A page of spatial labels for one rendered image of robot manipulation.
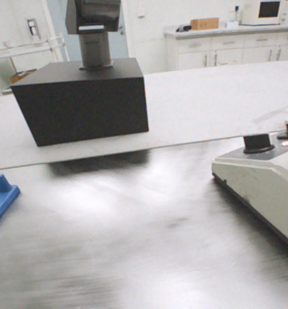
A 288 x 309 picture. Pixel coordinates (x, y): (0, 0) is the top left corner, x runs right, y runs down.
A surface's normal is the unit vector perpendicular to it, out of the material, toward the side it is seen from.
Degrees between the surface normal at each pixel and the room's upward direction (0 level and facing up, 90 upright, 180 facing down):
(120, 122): 90
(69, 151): 0
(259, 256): 0
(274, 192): 90
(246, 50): 90
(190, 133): 0
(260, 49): 90
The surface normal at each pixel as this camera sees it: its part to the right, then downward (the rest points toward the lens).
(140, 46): 0.10, 0.57
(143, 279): -0.10, -0.81
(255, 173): -0.91, 0.30
